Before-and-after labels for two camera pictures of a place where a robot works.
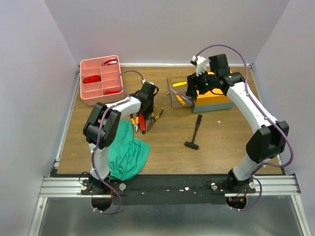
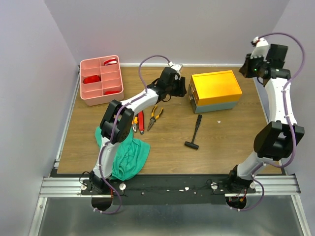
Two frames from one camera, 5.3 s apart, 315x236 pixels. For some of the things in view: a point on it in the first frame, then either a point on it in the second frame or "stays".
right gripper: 191,86 to 245,68
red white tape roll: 111,61 stays
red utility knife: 142,123 stays
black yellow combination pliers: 135,122 stays
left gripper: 150,109 to 181,91
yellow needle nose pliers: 153,119 stays
